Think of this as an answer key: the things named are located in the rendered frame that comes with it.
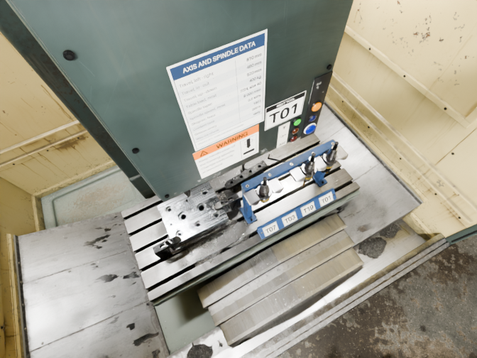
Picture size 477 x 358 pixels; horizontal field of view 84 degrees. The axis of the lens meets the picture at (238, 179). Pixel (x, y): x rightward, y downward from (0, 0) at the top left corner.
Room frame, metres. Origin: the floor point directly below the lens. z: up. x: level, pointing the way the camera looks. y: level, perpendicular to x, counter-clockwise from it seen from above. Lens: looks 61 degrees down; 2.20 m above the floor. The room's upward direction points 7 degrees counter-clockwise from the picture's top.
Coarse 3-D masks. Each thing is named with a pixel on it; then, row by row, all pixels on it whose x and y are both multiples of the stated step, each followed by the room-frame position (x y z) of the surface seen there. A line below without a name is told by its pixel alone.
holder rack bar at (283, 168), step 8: (328, 144) 0.66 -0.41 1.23; (312, 152) 0.63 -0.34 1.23; (320, 152) 0.62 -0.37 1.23; (296, 160) 0.60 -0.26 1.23; (304, 160) 0.59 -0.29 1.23; (272, 168) 0.57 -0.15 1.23; (280, 168) 0.56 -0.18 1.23; (288, 168) 0.56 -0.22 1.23; (256, 176) 0.54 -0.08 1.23; (264, 176) 0.54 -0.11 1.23; (272, 176) 0.53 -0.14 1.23; (248, 184) 0.51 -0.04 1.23; (256, 184) 0.50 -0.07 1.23
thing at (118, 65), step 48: (48, 0) 0.29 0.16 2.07; (96, 0) 0.30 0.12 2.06; (144, 0) 0.32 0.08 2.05; (192, 0) 0.34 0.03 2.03; (240, 0) 0.36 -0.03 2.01; (288, 0) 0.39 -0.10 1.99; (336, 0) 0.42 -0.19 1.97; (48, 48) 0.28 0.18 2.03; (96, 48) 0.29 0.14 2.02; (144, 48) 0.31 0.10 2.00; (192, 48) 0.33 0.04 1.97; (288, 48) 0.39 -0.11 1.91; (336, 48) 0.43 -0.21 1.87; (96, 96) 0.28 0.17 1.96; (144, 96) 0.30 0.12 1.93; (288, 96) 0.40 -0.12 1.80; (144, 144) 0.29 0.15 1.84; (192, 144) 0.32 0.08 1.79
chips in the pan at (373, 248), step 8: (392, 224) 0.43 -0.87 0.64; (384, 232) 0.38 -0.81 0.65; (392, 232) 0.38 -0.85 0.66; (368, 240) 0.35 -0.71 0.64; (376, 240) 0.35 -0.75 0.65; (384, 240) 0.34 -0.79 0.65; (360, 248) 0.31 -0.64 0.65; (368, 248) 0.31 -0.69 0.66; (376, 248) 0.30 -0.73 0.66; (384, 248) 0.30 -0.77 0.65; (368, 256) 0.26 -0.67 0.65; (376, 256) 0.26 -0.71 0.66; (352, 272) 0.19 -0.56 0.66
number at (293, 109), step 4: (300, 100) 0.41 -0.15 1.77; (288, 104) 0.40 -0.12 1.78; (292, 104) 0.40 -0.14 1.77; (296, 104) 0.41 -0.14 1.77; (300, 104) 0.41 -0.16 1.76; (280, 108) 0.39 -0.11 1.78; (284, 108) 0.39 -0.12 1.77; (288, 108) 0.40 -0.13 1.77; (292, 108) 0.40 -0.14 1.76; (296, 108) 0.41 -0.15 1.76; (280, 112) 0.39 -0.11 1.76; (284, 112) 0.39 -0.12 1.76; (288, 112) 0.40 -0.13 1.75; (292, 112) 0.40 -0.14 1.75; (296, 112) 0.41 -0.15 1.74; (280, 116) 0.39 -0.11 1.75; (284, 116) 0.40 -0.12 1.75; (288, 116) 0.40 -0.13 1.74; (280, 120) 0.39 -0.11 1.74
